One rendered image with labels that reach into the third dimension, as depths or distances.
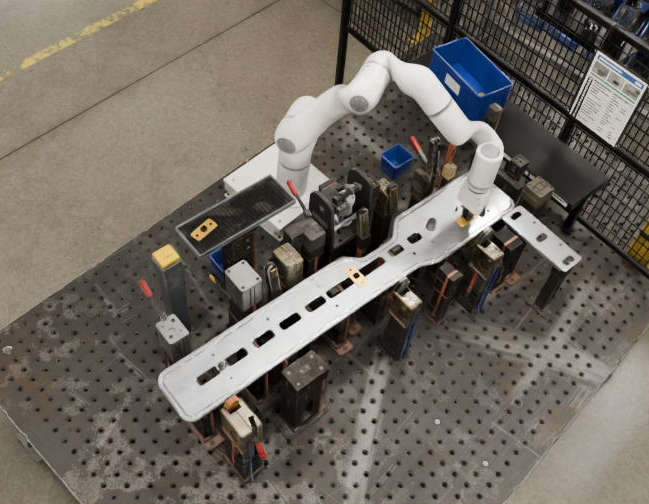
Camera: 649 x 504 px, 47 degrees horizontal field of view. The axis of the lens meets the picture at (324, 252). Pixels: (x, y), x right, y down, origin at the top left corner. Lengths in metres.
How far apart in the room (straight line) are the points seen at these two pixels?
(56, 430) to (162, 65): 2.63
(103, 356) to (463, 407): 1.23
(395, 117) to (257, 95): 1.29
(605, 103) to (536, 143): 0.30
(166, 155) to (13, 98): 0.98
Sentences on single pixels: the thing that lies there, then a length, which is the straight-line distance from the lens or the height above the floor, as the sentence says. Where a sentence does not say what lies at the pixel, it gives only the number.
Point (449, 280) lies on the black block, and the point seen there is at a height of 0.98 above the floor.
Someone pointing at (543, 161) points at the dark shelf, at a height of 1.03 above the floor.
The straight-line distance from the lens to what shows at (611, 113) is 2.77.
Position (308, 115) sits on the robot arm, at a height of 1.27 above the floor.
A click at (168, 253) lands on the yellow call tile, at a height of 1.16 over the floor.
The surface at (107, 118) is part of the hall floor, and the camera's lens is 4.35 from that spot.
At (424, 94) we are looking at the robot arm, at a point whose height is 1.52.
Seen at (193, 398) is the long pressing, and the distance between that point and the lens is 2.20.
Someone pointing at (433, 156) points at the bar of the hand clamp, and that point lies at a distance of 2.57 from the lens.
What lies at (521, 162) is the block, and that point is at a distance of 2.75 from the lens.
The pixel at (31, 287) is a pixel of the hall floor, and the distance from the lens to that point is 3.73.
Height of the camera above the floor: 3.00
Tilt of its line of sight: 55 degrees down
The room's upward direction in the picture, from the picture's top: 6 degrees clockwise
